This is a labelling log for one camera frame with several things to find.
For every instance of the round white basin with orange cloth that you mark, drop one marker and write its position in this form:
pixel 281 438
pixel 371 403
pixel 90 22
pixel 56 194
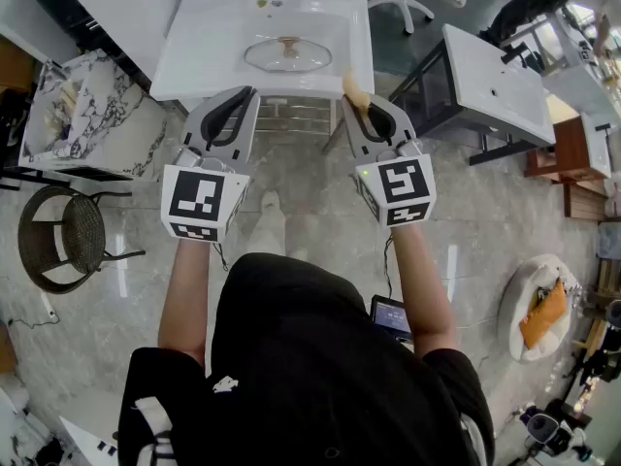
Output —
pixel 519 284

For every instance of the white ceramic sink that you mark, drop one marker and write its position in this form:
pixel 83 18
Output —
pixel 204 42

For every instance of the reddish wooden cabinet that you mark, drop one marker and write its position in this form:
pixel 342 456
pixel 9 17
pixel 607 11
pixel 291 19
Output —
pixel 572 148

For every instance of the black white robot device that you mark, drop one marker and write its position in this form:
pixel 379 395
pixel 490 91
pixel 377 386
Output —
pixel 548 427

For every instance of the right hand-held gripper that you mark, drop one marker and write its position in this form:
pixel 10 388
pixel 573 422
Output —
pixel 402 187

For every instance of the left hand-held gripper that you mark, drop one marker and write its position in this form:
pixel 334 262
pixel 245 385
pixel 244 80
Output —
pixel 194 197

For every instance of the white office chair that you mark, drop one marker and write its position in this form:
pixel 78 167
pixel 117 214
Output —
pixel 402 3

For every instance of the white power strip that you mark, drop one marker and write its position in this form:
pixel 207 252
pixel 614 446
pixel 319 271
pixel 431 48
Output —
pixel 48 309

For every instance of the person's left forearm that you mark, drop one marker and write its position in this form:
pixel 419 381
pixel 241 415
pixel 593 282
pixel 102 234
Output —
pixel 186 304

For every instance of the orange cushion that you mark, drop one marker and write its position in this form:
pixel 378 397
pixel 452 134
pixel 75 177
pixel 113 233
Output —
pixel 543 316

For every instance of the person's black shirt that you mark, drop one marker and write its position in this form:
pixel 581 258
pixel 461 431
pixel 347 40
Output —
pixel 301 357

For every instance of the yellow sponge piece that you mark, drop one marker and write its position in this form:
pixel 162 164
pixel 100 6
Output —
pixel 356 92

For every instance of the small black monitor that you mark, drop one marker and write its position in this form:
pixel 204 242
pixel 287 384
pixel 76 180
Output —
pixel 390 316

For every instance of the dark wicker chair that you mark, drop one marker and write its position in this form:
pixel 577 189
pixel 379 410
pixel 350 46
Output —
pixel 85 231

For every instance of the person's right forearm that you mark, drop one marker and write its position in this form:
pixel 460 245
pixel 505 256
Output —
pixel 422 289

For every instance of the person's white shoe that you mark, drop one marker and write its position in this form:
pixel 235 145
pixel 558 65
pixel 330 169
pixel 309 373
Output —
pixel 270 201

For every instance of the marble pattern table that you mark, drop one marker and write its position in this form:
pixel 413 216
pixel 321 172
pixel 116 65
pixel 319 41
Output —
pixel 116 114

